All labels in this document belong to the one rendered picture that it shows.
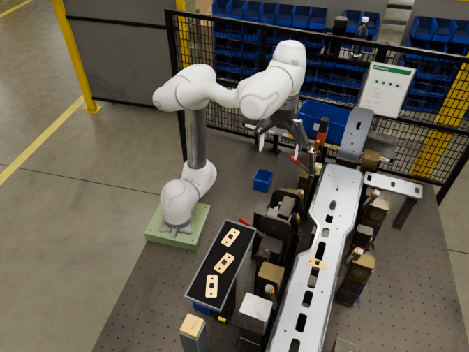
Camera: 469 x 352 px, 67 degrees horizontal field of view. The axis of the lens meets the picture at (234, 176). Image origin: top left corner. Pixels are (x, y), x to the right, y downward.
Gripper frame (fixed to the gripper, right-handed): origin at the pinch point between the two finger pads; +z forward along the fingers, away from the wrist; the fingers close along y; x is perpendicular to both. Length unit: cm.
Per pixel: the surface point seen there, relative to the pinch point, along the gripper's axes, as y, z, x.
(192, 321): -9, 30, -59
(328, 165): 17, 46, 52
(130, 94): -207, 118, 167
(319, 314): 31, 46, -32
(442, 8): 65, 15, 237
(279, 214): 5.0, 27.8, -6.4
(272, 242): 5.1, 38.2, -13.2
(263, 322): 13, 36, -48
